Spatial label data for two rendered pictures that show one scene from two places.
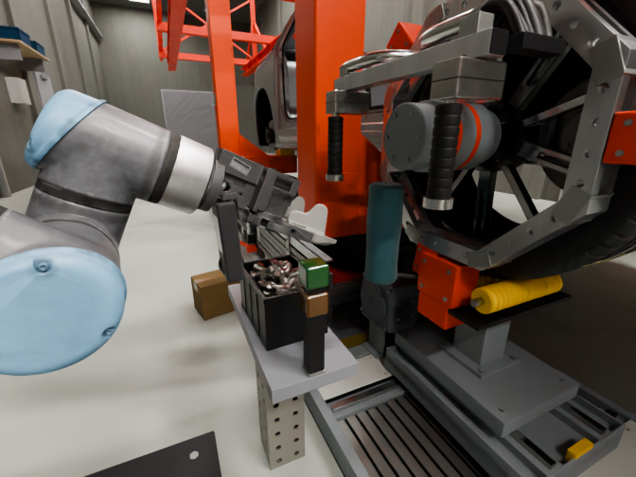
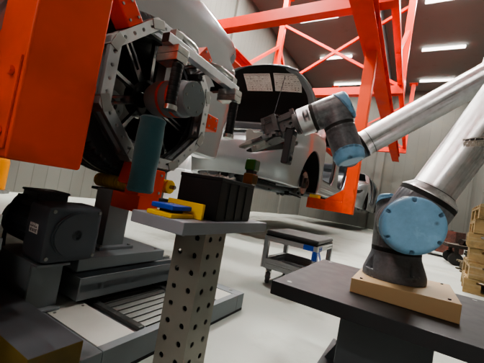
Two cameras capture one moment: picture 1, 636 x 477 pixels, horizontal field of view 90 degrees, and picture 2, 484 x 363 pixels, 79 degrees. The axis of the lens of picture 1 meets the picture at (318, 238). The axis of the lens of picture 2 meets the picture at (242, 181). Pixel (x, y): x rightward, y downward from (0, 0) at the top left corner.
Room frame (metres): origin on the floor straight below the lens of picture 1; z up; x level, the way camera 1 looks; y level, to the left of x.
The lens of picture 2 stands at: (1.09, 0.84, 0.53)
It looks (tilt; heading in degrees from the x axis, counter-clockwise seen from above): 3 degrees up; 235
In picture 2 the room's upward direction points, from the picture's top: 10 degrees clockwise
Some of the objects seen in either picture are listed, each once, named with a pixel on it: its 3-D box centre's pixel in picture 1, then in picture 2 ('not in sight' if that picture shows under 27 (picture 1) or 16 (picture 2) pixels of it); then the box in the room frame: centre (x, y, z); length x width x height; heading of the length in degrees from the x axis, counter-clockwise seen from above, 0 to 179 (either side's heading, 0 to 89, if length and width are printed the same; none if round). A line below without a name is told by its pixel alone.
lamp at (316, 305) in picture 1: (313, 300); (250, 178); (0.47, 0.01, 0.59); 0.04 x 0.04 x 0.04; 25
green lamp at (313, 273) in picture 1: (313, 273); (252, 165); (0.47, 0.01, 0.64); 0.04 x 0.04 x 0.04; 25
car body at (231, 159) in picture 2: not in sight; (294, 156); (-3.13, -3.48, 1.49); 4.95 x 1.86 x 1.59; 25
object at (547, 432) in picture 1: (485, 390); (110, 266); (0.76, -0.50, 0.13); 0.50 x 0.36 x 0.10; 25
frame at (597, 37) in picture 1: (466, 137); (160, 99); (0.73, -0.33, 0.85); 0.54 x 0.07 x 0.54; 25
